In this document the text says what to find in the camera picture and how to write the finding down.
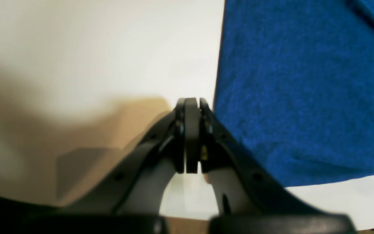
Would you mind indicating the dark blue t-shirt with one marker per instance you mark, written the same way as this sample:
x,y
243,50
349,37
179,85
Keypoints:
x,y
295,86

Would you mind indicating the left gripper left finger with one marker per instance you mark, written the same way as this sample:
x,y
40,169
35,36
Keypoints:
x,y
128,199

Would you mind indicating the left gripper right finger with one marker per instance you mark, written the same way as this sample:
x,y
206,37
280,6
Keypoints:
x,y
249,199

